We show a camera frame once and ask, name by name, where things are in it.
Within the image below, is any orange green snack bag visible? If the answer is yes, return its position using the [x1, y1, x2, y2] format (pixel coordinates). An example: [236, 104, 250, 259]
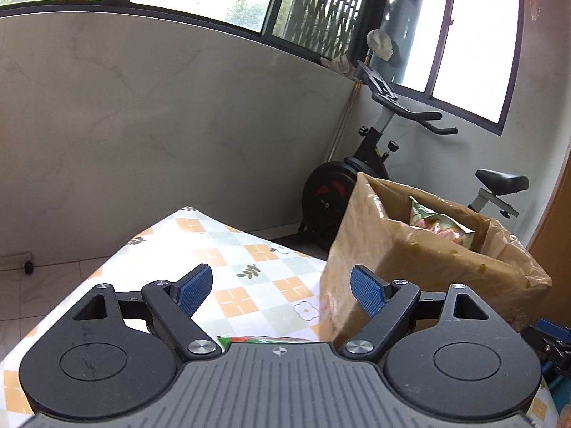
[409, 196, 475, 248]

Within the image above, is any cardboard box with plastic liner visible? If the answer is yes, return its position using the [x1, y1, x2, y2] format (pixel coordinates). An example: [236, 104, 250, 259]
[318, 173, 552, 345]

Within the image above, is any floral checkered tablecloth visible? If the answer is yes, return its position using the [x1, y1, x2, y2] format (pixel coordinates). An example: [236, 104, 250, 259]
[1, 207, 557, 427]

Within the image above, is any wooden door panel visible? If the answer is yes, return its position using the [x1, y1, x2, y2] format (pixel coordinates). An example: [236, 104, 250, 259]
[527, 144, 571, 269]

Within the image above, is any black exercise bike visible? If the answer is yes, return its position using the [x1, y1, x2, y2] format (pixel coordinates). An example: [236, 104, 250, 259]
[298, 62, 529, 251]

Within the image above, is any white cloth on pole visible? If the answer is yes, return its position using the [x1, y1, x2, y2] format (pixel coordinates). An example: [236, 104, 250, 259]
[366, 28, 394, 62]

